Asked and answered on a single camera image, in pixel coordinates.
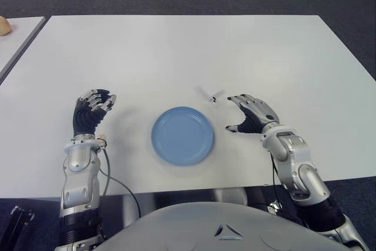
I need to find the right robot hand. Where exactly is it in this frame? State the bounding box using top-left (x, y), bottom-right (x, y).
top-left (225, 93), bottom-right (280, 135)

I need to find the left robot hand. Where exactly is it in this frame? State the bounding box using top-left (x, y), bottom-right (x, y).
top-left (72, 88), bottom-right (117, 137)

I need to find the white charger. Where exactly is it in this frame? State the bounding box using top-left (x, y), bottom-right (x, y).
top-left (193, 85), bottom-right (226, 103)

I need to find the blue round plate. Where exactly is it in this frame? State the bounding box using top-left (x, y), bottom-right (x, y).
top-left (150, 106), bottom-right (216, 167)

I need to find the grey right robot leg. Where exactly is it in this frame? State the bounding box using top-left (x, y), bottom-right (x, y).
top-left (211, 188), bottom-right (248, 207)

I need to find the grey robot leg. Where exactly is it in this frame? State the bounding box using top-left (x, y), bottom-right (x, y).
top-left (101, 194), bottom-right (142, 234)
top-left (211, 188), bottom-right (248, 207)

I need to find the grey left robot leg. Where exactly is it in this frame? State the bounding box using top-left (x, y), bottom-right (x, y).
top-left (101, 194), bottom-right (142, 234)

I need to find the white side table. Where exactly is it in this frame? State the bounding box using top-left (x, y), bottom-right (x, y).
top-left (0, 16), bottom-right (48, 84)

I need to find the beige round object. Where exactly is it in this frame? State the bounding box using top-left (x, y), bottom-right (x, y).
top-left (0, 15), bottom-right (12, 36)

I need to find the black stand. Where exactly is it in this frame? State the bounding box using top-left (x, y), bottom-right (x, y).
top-left (0, 205), bottom-right (36, 251)

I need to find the grey robot torso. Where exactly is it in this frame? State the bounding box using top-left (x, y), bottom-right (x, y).
top-left (90, 202), bottom-right (353, 251)

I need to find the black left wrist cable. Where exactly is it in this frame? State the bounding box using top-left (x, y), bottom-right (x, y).
top-left (98, 146), bottom-right (142, 219)

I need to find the metal clip bracket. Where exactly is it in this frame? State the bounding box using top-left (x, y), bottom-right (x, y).
top-left (267, 199), bottom-right (282, 214)

